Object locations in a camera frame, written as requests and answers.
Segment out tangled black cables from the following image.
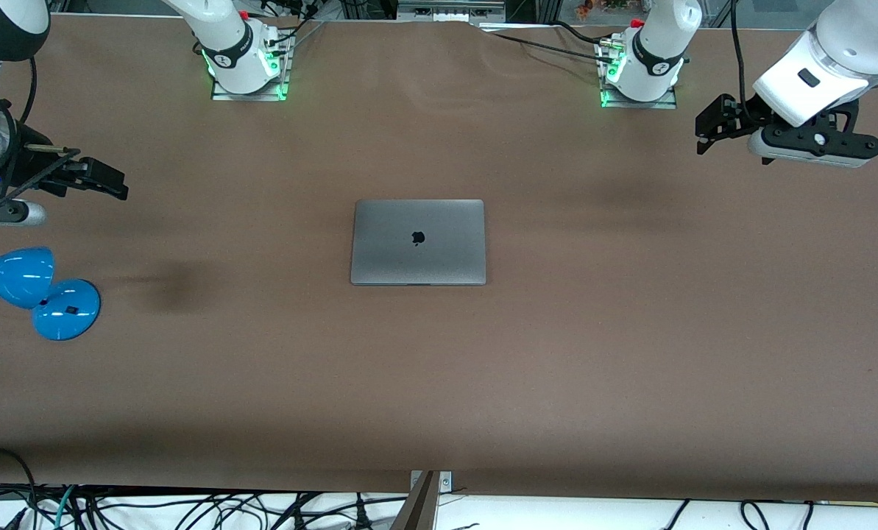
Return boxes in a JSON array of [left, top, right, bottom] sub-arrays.
[[0, 482, 411, 530]]

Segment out grey power strip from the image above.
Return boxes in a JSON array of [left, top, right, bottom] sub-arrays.
[[397, 0, 507, 24]]

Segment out black looped cable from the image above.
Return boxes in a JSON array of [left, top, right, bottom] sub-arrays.
[[0, 446, 39, 530]]

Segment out short curved black table cable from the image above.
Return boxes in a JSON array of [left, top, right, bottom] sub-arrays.
[[555, 21, 603, 45]]

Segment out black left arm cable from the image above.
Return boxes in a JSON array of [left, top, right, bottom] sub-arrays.
[[729, 0, 754, 124]]

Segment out teal cable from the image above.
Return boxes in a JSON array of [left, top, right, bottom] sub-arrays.
[[54, 485, 79, 530]]

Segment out silver edge bracket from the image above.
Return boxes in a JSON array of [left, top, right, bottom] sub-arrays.
[[409, 471, 453, 493]]

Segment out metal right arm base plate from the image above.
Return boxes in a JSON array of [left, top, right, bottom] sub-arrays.
[[210, 35, 293, 102]]

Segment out grey laptop with black keyboard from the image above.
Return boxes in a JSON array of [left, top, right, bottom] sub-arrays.
[[350, 199, 487, 286]]

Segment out orange decoration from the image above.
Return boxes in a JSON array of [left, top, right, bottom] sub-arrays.
[[574, 0, 632, 20]]

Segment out dark metal post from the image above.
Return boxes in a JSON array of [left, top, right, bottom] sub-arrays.
[[389, 471, 440, 530]]

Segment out long black table cable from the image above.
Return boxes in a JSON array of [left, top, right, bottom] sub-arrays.
[[492, 32, 617, 63]]

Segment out brown table cover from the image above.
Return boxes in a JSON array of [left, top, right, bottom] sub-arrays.
[[0, 13, 878, 503]]

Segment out blue desk lamp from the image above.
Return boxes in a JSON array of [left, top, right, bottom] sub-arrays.
[[0, 247, 102, 342]]

